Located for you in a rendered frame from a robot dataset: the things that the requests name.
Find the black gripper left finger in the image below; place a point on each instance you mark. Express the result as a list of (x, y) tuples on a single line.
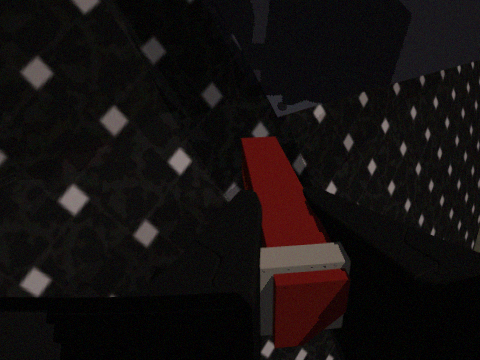
[(205, 306)]

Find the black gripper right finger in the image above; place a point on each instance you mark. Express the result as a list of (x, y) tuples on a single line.
[(413, 296)]

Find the dark grey sloped panel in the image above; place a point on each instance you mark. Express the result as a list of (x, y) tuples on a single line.
[(308, 52)]

